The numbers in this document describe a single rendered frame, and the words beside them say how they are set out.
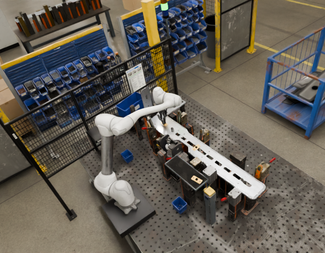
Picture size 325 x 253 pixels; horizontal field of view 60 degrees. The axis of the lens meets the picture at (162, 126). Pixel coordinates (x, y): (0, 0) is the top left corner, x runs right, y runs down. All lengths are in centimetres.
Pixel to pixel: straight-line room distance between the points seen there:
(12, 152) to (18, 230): 98
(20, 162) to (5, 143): 40
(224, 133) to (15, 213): 282
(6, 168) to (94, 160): 149
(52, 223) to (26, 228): 32
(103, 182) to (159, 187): 56
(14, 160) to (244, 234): 307
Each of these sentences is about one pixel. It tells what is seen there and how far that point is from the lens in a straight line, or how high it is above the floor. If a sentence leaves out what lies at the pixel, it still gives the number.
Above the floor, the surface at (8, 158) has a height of 46.
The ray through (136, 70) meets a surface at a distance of 313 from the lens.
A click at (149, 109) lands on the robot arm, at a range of 246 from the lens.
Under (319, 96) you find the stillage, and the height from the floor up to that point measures 73.
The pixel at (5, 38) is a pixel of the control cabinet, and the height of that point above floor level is 30.
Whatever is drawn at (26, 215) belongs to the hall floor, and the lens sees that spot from 412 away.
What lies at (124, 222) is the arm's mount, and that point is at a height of 77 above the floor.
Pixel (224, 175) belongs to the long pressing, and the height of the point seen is 100.
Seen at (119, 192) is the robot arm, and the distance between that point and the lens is 248.
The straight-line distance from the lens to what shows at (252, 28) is 583.
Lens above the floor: 297
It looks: 42 degrees down
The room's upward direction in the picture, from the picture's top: 11 degrees counter-clockwise
